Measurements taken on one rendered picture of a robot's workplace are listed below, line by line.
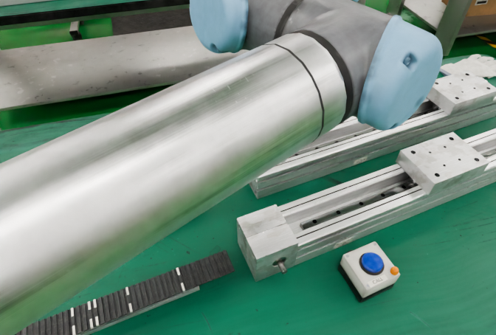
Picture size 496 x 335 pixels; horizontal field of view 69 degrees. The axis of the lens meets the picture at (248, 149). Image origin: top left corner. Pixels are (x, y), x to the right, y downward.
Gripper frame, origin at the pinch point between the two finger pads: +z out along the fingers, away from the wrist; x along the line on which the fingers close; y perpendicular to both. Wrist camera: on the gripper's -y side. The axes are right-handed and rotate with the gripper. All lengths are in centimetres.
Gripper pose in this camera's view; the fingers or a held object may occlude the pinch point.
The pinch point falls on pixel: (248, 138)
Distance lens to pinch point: 65.1
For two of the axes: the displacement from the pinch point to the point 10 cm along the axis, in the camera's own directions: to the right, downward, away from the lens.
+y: -4.3, 6.4, -6.4
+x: 8.5, 5.2, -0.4
